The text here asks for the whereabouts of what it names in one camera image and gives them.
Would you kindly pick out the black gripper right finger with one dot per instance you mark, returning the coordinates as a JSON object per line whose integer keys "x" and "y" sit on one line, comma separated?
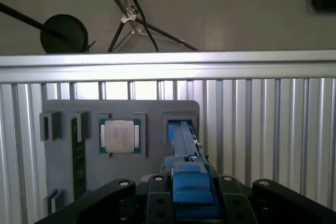
{"x": 236, "y": 203}

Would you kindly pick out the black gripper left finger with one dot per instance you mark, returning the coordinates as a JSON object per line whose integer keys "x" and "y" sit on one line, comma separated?
{"x": 160, "y": 203}

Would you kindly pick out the hard disk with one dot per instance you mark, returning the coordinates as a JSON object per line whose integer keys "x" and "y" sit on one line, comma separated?
{"x": 193, "y": 182}

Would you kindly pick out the grey parts rack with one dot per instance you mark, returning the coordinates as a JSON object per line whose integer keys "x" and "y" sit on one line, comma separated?
{"x": 155, "y": 129}

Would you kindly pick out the silver CPU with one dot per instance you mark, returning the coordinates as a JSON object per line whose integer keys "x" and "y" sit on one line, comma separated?
{"x": 120, "y": 136}

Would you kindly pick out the green RAM stick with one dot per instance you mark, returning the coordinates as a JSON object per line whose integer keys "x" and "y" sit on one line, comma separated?
{"x": 78, "y": 161}

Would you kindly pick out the thin black tripod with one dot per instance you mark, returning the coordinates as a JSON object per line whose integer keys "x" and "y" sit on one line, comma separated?
{"x": 127, "y": 16}

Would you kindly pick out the black stand with pole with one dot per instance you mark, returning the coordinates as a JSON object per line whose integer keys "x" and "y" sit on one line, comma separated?
{"x": 63, "y": 32}

